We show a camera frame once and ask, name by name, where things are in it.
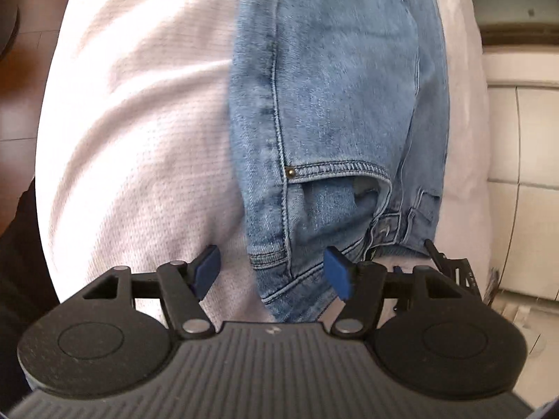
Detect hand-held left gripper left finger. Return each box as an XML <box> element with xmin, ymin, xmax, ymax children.
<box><xmin>83</xmin><ymin>244</ymin><xmax>220</xmax><ymax>340</ymax></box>

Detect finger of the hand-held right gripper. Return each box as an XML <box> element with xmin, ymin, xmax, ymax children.
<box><xmin>445</xmin><ymin>258</ymin><xmax>483</xmax><ymax>302</ymax></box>
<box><xmin>424</xmin><ymin>239</ymin><xmax>450</xmax><ymax>273</ymax></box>

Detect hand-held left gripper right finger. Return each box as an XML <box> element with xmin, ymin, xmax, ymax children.
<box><xmin>323</xmin><ymin>247</ymin><xmax>478</xmax><ymax>339</ymax></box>

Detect blue jeans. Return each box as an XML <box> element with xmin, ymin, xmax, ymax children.
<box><xmin>229</xmin><ymin>0</ymin><xmax>450</xmax><ymax>324</ymax></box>

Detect white panelled wardrobe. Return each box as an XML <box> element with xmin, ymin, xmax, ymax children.
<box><xmin>482</xmin><ymin>50</ymin><xmax>559</xmax><ymax>300</ymax></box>

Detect white bed sheet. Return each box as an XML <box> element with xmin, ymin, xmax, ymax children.
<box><xmin>35</xmin><ymin>0</ymin><xmax>499</xmax><ymax>328</ymax></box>

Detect person's dark clothing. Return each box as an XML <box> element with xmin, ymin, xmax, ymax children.
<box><xmin>0</xmin><ymin>175</ymin><xmax>59</xmax><ymax>406</ymax></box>

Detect wooden door frame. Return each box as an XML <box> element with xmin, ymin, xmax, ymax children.
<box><xmin>463</xmin><ymin>0</ymin><xmax>559</xmax><ymax>49</ymax></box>

